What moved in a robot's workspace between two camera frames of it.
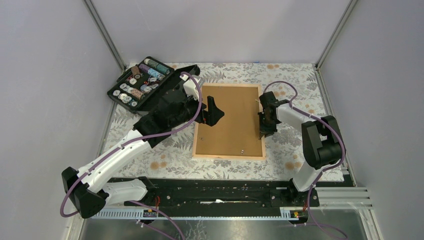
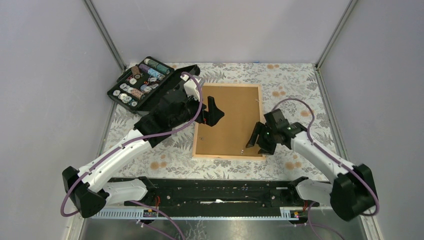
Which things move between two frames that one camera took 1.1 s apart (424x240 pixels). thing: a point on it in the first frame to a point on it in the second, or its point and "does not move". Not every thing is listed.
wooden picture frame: [237, 135] does not move
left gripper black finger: [213, 114] does not move
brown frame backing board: [237, 133] does not move
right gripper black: [265, 131] to [259, 127]
